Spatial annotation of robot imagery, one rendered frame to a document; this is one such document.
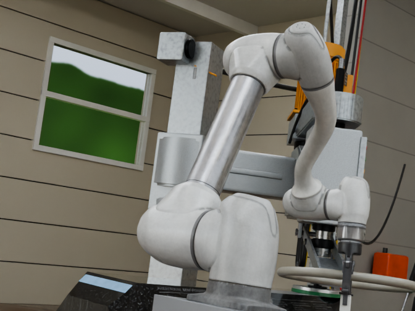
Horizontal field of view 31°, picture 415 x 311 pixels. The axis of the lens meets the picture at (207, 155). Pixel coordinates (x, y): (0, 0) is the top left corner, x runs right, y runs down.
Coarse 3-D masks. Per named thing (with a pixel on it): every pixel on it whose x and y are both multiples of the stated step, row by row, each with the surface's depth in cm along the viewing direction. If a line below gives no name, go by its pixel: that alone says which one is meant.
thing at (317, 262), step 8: (296, 232) 343; (304, 232) 340; (312, 232) 344; (304, 240) 329; (336, 240) 344; (312, 248) 312; (336, 248) 316; (312, 256) 306; (336, 256) 314; (312, 264) 303; (320, 264) 290; (328, 264) 307; (336, 264) 308
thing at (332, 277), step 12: (288, 276) 269; (300, 276) 275; (312, 276) 241; (324, 276) 238; (336, 276) 236; (360, 276) 235; (372, 276) 235; (384, 276) 236; (360, 288) 278; (372, 288) 276; (384, 288) 272; (396, 288) 267; (408, 288) 241
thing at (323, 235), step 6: (318, 234) 323; (324, 234) 322; (312, 240) 323; (318, 240) 321; (324, 240) 320; (330, 240) 322; (318, 246) 320; (324, 246) 320; (330, 246) 321; (318, 252) 320; (324, 252) 320
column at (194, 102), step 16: (208, 48) 383; (192, 64) 385; (208, 64) 382; (176, 80) 387; (192, 80) 384; (208, 80) 382; (176, 96) 386; (192, 96) 382; (208, 96) 383; (176, 112) 384; (192, 112) 381; (208, 112) 385; (176, 128) 383; (192, 128) 379; (208, 128) 386; (160, 272) 374; (176, 272) 371; (192, 272) 380
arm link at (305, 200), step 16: (320, 96) 215; (320, 112) 219; (336, 112) 221; (320, 128) 223; (320, 144) 228; (304, 160) 234; (304, 176) 239; (288, 192) 249; (304, 192) 241; (320, 192) 242; (288, 208) 248; (304, 208) 243; (320, 208) 241
